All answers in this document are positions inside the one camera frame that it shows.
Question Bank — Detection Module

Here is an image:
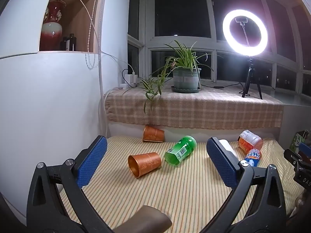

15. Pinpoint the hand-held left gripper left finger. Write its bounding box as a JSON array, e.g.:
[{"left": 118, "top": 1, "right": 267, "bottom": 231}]
[{"left": 26, "top": 135, "right": 114, "bottom": 233}]

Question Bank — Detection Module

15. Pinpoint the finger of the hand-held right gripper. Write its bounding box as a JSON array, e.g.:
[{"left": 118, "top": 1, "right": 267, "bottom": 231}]
[{"left": 298, "top": 142, "right": 311, "bottom": 156}]

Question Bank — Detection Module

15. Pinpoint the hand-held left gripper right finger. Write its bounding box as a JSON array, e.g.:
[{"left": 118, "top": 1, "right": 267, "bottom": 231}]
[{"left": 199, "top": 137, "right": 287, "bottom": 233}]

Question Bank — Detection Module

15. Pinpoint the copper patterned cup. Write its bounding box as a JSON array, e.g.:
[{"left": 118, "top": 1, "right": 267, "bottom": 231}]
[
  {"left": 142, "top": 125, "right": 165, "bottom": 143},
  {"left": 128, "top": 152, "right": 162, "bottom": 179}
]

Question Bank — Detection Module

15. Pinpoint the white paper cup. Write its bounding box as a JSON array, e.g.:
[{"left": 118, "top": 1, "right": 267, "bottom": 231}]
[{"left": 219, "top": 139, "right": 238, "bottom": 160}]

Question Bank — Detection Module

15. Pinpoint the green printed box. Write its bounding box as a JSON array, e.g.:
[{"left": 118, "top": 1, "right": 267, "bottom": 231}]
[{"left": 289, "top": 130, "right": 309, "bottom": 151}]

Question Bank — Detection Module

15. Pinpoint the blue drink can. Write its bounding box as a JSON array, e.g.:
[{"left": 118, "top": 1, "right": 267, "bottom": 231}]
[{"left": 244, "top": 149, "right": 261, "bottom": 167}]

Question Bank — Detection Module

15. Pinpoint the striped yellow tablecloth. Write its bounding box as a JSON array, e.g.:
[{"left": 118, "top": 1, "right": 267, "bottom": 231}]
[{"left": 58, "top": 135, "right": 298, "bottom": 233}]

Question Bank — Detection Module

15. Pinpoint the checkered beige cloth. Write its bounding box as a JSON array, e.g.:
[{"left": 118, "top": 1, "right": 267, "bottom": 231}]
[{"left": 104, "top": 79, "right": 284, "bottom": 130}]

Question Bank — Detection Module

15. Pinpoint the white cabinet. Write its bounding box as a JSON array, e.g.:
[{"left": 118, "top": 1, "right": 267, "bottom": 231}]
[{"left": 0, "top": 0, "right": 132, "bottom": 226}]

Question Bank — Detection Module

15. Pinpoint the brown chair back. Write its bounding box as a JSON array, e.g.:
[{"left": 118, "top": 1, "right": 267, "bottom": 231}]
[{"left": 114, "top": 205, "right": 173, "bottom": 233}]

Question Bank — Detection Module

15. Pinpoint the green pot saucer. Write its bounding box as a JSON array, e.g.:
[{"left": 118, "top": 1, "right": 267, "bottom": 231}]
[{"left": 171, "top": 85, "right": 202, "bottom": 94}]

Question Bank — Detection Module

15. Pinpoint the black tripod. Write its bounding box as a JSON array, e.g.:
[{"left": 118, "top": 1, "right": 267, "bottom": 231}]
[{"left": 238, "top": 58, "right": 263, "bottom": 100}]

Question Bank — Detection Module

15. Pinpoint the white power strip with chargers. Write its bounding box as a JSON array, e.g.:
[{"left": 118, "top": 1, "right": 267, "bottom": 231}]
[{"left": 119, "top": 68, "right": 138, "bottom": 88}]

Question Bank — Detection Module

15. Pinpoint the green flower pot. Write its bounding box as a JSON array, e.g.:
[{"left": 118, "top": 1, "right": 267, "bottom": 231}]
[{"left": 172, "top": 67, "right": 202, "bottom": 90}]

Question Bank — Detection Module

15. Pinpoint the spider plant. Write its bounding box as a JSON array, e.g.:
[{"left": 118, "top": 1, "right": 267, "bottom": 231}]
[{"left": 123, "top": 40, "right": 219, "bottom": 114}]

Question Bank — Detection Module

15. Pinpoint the dark glass bottle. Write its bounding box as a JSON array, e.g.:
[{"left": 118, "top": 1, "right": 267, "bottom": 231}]
[{"left": 60, "top": 33, "right": 77, "bottom": 51}]

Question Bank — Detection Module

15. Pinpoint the red porcelain vase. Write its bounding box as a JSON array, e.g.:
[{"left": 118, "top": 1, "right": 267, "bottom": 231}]
[{"left": 39, "top": 0, "right": 66, "bottom": 51}]

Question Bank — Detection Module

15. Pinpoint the black power cable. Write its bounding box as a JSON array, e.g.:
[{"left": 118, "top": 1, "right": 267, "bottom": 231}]
[{"left": 201, "top": 82, "right": 245, "bottom": 93}]

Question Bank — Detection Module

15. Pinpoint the white charging cable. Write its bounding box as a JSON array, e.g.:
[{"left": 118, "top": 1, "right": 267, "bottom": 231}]
[{"left": 68, "top": 0, "right": 134, "bottom": 74}]

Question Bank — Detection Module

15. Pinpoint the white ring light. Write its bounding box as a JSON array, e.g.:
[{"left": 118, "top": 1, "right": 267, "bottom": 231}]
[{"left": 223, "top": 9, "right": 268, "bottom": 54}]

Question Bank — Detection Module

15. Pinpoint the white window frame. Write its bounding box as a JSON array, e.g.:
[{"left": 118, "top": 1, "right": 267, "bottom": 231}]
[{"left": 128, "top": 0, "right": 311, "bottom": 100}]

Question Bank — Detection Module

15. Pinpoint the white bead cord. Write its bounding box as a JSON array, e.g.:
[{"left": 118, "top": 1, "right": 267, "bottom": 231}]
[{"left": 85, "top": 0, "right": 103, "bottom": 70}]

